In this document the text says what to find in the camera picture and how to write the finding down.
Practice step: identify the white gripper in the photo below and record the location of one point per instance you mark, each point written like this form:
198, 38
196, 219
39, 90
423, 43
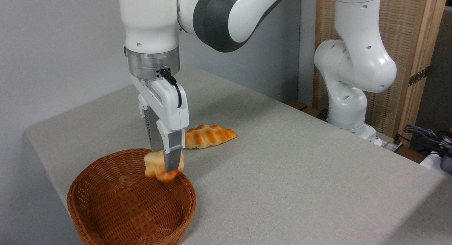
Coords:
169, 107

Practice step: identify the small round bread roll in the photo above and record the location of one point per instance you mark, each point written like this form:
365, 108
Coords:
154, 165

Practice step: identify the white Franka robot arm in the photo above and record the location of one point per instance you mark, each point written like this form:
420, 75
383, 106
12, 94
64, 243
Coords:
148, 19

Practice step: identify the white robot base connector block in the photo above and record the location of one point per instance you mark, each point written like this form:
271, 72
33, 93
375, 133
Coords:
386, 142

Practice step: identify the long braided bread loaf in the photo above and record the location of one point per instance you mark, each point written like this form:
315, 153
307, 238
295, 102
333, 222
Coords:
210, 135

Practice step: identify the brown woven wicker basket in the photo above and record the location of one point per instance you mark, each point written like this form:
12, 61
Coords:
130, 206

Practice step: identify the metal screen hinge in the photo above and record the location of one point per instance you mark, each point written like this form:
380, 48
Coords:
419, 76

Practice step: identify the wooden rattan folding screen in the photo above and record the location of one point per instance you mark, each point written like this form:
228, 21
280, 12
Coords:
406, 26

